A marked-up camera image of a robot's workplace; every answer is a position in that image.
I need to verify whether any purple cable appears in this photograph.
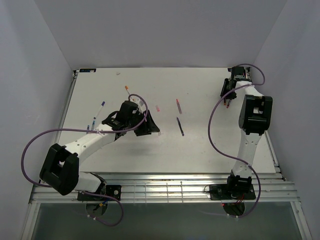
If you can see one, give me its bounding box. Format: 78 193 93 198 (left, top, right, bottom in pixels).
207 63 266 219
21 93 149 227

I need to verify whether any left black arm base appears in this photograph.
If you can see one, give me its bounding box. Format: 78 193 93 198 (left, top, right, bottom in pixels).
77 184 122 202

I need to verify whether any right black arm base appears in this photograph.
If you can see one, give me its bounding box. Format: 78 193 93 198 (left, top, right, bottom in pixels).
203 184 256 201

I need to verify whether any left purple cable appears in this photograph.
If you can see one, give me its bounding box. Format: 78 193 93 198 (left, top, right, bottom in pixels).
21 93 149 227

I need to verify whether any aluminium table frame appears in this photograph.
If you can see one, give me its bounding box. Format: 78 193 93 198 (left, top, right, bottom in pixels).
21 67 313 240

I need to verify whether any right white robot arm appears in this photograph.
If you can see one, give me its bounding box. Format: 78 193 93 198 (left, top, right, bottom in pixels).
220 64 273 199

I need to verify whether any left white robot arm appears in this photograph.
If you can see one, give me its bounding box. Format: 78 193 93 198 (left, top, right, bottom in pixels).
39 100 160 200

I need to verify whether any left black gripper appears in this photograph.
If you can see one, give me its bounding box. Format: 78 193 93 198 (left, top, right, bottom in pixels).
126 109 160 137

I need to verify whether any purple capped white marker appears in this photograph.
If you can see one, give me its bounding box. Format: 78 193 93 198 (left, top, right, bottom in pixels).
93 101 105 120

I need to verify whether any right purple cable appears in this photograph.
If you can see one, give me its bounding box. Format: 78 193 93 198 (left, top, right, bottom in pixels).
207 63 266 219

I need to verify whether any left blue table label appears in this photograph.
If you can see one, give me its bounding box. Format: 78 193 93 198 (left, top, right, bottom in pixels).
79 68 97 73

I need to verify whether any orange capped white marker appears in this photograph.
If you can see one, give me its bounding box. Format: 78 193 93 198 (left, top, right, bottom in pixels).
125 85 131 96

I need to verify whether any purple highlighter pen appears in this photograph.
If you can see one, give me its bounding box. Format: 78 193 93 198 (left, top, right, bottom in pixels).
176 117 185 137

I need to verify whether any pink highlighter pen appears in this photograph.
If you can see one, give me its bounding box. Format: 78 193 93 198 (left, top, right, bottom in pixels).
176 98 183 115

